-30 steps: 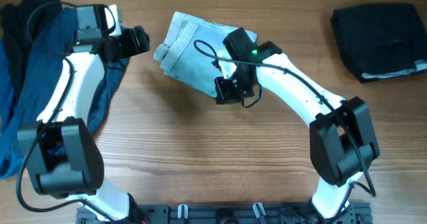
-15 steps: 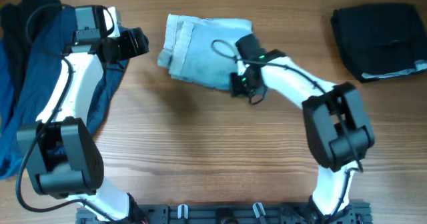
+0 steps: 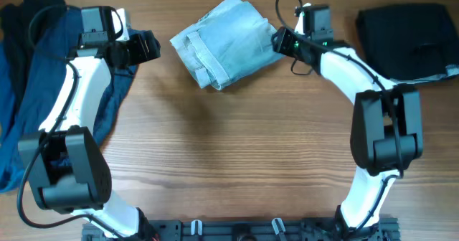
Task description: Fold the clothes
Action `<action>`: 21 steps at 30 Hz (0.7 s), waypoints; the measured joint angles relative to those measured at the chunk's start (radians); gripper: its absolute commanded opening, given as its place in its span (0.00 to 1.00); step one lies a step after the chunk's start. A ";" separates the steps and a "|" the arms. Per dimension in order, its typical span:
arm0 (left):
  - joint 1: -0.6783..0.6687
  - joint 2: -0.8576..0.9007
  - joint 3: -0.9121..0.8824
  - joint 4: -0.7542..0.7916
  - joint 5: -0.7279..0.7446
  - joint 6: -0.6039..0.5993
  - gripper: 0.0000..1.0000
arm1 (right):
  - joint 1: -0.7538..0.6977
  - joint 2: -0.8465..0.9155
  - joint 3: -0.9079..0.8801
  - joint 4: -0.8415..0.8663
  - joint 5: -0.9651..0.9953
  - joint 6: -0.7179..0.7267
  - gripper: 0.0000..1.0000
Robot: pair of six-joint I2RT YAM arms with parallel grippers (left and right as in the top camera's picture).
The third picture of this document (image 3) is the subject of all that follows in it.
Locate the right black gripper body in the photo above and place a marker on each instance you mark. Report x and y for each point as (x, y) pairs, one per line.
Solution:
(282, 41)

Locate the navy blue garment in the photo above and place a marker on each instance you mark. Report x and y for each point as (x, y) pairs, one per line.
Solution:
(44, 81)

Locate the black garment in pile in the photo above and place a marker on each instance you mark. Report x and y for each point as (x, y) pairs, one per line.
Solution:
(16, 21)

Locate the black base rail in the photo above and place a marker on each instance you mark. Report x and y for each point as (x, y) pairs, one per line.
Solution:
(305, 229)

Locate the teal blue garment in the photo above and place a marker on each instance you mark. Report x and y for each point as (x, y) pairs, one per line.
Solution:
(9, 155)

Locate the light blue denim shorts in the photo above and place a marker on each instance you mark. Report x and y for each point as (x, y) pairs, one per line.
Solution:
(230, 42)

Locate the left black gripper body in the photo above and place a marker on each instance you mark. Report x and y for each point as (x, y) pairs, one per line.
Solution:
(149, 46)

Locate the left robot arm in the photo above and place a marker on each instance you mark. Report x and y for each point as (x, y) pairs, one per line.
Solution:
(64, 167)

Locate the folded black garment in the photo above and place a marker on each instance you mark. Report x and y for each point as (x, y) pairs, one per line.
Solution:
(409, 42)

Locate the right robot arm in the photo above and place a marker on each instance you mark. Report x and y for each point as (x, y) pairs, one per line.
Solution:
(386, 129)

